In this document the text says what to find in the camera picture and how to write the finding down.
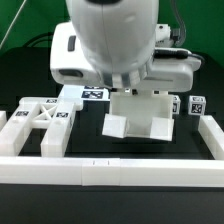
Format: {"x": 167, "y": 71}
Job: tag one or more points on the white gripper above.
{"x": 69, "y": 66}

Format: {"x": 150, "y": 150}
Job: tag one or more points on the white chair back frame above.
{"x": 54, "y": 115}

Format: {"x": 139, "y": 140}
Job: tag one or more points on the white chair seat part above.
{"x": 140, "y": 109}

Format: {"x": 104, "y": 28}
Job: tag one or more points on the white cube marker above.
{"x": 176, "y": 104}
{"x": 196, "y": 105}

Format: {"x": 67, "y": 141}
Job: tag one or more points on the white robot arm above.
{"x": 115, "y": 44}

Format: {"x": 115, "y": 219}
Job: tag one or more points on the white diagonal rod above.
{"x": 18, "y": 12}

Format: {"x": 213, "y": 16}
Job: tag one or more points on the white left fence block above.
{"x": 3, "y": 119}

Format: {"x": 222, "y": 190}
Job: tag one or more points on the white cube near marker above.
{"x": 176, "y": 104}

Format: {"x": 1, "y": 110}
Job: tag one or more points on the white front fence bar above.
{"x": 112, "y": 172}

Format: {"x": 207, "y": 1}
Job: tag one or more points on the white fence bar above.
{"x": 212, "y": 135}
{"x": 112, "y": 172}

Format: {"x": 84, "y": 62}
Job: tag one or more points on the white right fence bar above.
{"x": 212, "y": 135}

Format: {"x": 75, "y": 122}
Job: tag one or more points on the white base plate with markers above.
{"x": 87, "y": 93}

